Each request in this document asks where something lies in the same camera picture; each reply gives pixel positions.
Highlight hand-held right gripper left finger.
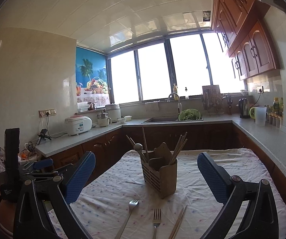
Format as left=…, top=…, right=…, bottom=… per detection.
left=14, top=151, right=96, bottom=239

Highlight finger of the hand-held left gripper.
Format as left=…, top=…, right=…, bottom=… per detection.
left=21, top=158, right=75, bottom=179

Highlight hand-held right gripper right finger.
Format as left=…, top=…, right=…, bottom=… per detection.
left=197, top=152, right=279, bottom=239

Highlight wooden utensil holder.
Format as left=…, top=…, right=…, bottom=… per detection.
left=140, top=142, right=178, bottom=200

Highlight knife holder with utensils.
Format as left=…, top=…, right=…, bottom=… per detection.
left=221, top=93, right=233, bottom=115

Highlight person's left hand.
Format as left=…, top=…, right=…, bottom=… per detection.
left=0, top=199, right=16, bottom=232

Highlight white floral tablecloth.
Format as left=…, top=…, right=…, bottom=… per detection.
left=48, top=148, right=286, bottom=239

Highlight white rice cooker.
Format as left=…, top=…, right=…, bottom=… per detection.
left=64, top=116, right=93, bottom=136

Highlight metal fork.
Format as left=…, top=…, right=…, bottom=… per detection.
left=152, top=208, right=162, bottom=239
left=114, top=199, right=140, bottom=239

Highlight grey stone countertop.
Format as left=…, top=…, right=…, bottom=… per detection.
left=35, top=118, right=286, bottom=205

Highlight round metal ladle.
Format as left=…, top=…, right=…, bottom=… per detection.
left=133, top=143, right=146, bottom=163

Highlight green colander with vegetables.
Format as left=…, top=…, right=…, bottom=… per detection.
left=178, top=109, right=203, bottom=121

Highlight white electric pot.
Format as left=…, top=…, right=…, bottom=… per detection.
left=105, top=104, right=122, bottom=123

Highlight dark electric kettle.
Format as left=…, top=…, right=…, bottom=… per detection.
left=238, top=98, right=252, bottom=119

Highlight kitchen sink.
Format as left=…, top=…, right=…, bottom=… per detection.
left=141, top=116, right=205, bottom=124

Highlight metal dish rack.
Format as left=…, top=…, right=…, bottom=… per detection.
left=202, top=85, right=221, bottom=117

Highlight chrome kitchen faucet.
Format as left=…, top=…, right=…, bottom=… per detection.
left=167, top=92, right=182, bottom=114

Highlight row of spice jars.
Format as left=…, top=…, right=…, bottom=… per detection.
left=267, top=112, right=283, bottom=129

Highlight white cloth on sill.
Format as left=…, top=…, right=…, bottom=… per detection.
left=144, top=101, right=160, bottom=112

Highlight tropical fruit poster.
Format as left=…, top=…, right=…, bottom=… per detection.
left=76, top=46, right=110, bottom=103

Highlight brown wooden upper cabinets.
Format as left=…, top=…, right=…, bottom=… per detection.
left=210, top=0, right=281, bottom=81

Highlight small camera on tripod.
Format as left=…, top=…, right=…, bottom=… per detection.
left=36, top=129, right=52, bottom=145

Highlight wall socket strip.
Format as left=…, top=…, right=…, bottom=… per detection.
left=39, top=108, right=57, bottom=118

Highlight white pitcher green handle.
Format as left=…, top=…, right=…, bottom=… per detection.
left=249, top=106, right=267, bottom=126

